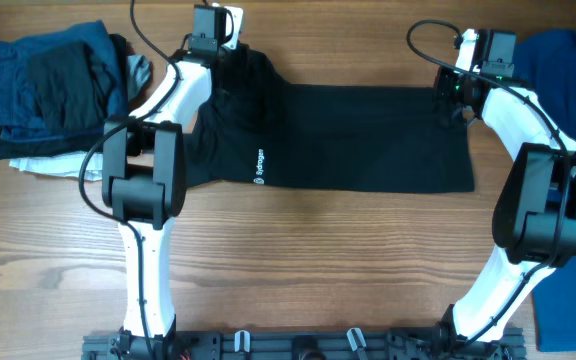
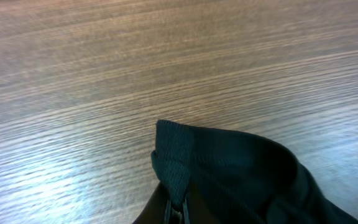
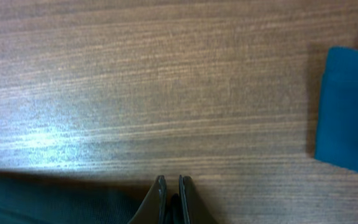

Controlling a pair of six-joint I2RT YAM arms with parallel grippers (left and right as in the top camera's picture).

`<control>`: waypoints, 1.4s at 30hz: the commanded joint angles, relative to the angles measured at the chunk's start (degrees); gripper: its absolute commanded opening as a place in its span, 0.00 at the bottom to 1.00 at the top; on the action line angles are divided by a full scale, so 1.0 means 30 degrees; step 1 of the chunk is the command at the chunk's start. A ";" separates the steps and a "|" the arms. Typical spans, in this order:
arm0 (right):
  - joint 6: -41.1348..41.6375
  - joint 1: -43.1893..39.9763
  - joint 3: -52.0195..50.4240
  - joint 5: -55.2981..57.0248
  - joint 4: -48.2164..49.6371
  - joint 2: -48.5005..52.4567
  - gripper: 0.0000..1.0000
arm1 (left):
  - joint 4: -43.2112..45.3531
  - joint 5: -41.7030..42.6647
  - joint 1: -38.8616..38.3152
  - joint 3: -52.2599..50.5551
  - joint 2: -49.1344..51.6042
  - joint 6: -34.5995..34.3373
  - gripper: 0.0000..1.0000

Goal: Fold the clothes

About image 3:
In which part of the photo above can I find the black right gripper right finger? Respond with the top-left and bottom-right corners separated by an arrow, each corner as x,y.
179,176 -> 218,224

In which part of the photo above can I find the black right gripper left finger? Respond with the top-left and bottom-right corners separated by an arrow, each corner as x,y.
128,175 -> 167,224

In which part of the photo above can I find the black polo shirt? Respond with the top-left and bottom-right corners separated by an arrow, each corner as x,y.
0,175 -> 183,224

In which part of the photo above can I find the blue shirt on right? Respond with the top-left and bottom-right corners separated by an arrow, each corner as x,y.
314,47 -> 358,172

